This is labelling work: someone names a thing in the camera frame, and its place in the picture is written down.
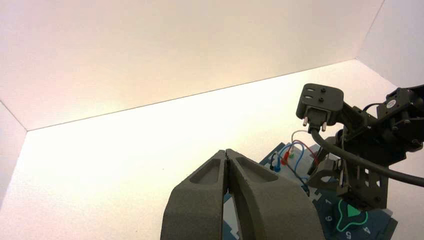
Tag dark blue grey control box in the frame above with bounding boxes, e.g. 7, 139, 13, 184
222, 142, 398, 240

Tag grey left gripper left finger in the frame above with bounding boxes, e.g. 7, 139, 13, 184
160, 149, 230, 240

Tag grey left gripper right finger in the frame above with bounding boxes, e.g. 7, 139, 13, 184
226, 148, 328, 240

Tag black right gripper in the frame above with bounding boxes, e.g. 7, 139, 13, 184
306, 127, 416, 213

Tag blue jumper wire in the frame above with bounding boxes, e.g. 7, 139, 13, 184
273, 141, 311, 197

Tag white jumper wire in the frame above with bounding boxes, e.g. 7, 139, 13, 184
288, 129, 312, 159

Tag thick grey camera cable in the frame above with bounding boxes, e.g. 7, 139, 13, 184
310, 127, 424, 188

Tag red jumper wire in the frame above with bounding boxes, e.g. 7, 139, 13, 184
280, 143, 321, 177

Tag green rotary selector knob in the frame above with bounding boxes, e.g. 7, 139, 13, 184
336, 198, 369, 233

